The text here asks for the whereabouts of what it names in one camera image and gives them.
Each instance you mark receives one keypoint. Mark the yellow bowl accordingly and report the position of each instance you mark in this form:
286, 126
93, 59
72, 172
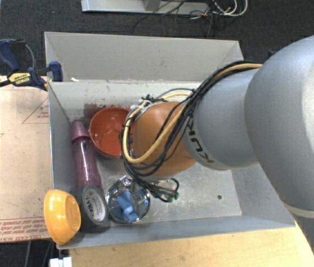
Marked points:
62, 215

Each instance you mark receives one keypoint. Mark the purple plastic bottle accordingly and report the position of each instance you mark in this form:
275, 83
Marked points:
86, 157

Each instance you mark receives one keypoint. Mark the grey tape roll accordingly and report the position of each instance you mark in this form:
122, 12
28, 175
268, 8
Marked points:
94, 204

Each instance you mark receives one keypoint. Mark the shiny metal bowl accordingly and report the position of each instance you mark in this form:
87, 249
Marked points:
112, 202

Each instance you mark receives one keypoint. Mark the brown cardboard board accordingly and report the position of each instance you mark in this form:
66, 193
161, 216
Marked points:
20, 163

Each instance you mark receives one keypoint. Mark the red-orange bowl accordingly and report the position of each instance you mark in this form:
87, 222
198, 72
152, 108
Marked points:
107, 133

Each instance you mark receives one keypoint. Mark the blue plastic object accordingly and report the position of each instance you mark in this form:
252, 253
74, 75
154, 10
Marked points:
125, 206

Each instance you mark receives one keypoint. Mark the small white object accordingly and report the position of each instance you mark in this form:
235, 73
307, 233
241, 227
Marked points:
75, 79

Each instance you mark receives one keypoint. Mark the grey metal bin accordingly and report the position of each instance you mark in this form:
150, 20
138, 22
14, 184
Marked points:
134, 57

